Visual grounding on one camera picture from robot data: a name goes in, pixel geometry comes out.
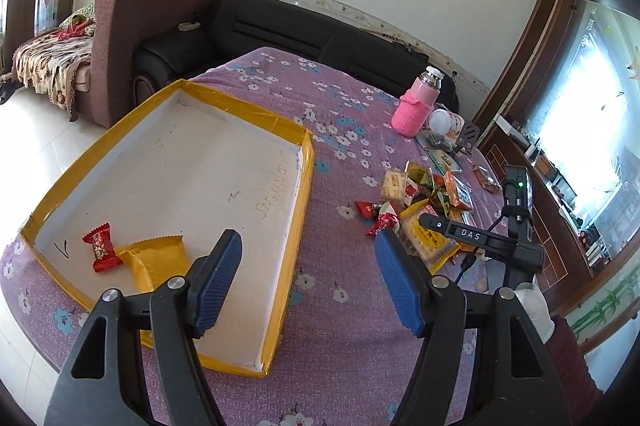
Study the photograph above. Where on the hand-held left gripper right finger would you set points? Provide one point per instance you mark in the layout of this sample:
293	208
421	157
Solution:
397	276

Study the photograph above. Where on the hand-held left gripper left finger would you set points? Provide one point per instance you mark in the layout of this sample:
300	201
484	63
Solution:
220	276

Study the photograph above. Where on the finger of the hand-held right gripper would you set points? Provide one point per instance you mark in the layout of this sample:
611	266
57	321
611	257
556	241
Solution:
432	222

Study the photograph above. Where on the large yellow cracker packet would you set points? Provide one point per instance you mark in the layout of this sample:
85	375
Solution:
425	238

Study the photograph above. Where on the pile of assorted snack packets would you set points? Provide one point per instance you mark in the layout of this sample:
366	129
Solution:
432	193

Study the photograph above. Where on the red candy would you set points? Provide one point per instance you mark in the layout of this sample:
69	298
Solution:
382	223
102	251

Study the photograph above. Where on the plain yellow snack packet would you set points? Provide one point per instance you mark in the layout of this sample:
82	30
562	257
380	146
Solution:
155	263

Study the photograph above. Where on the dark red snack packet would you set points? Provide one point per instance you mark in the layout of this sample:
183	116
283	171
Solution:
367	208

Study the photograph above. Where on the yellow-edged white cardboard tray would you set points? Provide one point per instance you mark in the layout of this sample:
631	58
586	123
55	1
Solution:
200	176

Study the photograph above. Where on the person's right forearm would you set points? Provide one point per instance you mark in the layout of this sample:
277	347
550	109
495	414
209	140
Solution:
575	371

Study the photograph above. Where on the person's right hand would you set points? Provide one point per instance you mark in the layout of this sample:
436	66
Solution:
540	316

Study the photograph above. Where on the wooden cabinet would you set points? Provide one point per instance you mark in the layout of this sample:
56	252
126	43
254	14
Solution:
552	226

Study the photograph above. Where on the brown snack packet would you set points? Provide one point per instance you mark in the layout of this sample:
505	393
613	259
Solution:
486	178

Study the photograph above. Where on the dark snack bag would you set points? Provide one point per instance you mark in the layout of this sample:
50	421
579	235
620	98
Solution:
437	141

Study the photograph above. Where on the white plastic jar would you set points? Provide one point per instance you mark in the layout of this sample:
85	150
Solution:
445	122

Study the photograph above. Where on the bamboo print panel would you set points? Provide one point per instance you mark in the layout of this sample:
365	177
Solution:
610	306

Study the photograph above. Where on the pink knit-sleeved bottle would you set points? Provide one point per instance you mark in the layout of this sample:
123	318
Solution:
412	108

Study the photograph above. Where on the purple floral tablecloth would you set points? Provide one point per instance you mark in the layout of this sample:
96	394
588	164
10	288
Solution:
340	116

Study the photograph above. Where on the large bright window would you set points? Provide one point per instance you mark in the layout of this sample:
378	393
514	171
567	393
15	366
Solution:
585	116

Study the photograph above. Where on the black leather sofa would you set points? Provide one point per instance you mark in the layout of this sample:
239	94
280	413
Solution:
280	26

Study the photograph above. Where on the white power strip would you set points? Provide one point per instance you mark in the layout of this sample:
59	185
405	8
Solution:
189	26

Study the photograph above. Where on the brown fabric armchair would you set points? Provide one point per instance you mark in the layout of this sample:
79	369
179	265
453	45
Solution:
125	36

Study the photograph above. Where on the patterned brown blanket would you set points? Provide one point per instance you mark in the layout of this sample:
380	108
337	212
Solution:
47	66

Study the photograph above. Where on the black shoe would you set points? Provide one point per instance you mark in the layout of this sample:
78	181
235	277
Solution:
7	88

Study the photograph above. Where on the red and green cloth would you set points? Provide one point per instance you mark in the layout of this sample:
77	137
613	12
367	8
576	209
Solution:
77	23

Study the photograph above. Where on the wooden door frame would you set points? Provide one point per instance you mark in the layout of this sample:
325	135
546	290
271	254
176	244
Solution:
545	26

